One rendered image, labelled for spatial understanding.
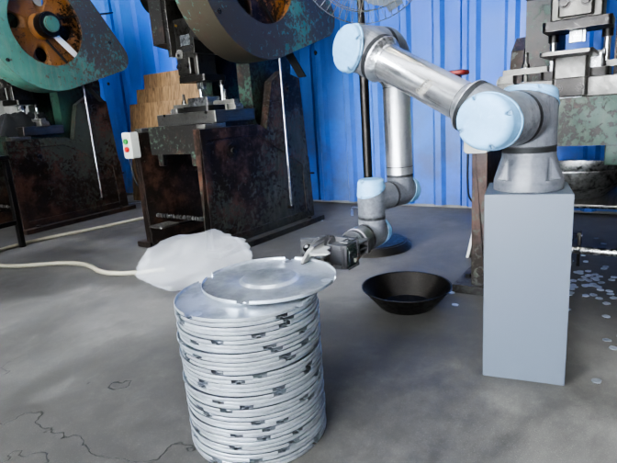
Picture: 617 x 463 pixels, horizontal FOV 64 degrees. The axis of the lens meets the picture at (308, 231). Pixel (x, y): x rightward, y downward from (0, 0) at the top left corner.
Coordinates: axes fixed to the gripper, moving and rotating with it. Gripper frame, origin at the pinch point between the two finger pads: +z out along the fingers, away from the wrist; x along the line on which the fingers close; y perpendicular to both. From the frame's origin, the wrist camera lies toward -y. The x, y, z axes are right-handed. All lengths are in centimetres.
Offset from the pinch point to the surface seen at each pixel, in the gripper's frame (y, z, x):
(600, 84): 48, -94, -36
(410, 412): 26.4, -0.9, 31.3
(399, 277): -9, -68, 26
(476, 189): 16, -77, -5
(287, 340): 13.9, 23.9, 6.2
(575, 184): 43, -93, -5
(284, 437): 13.0, 26.4, 25.6
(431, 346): 18.3, -31.9, 31.4
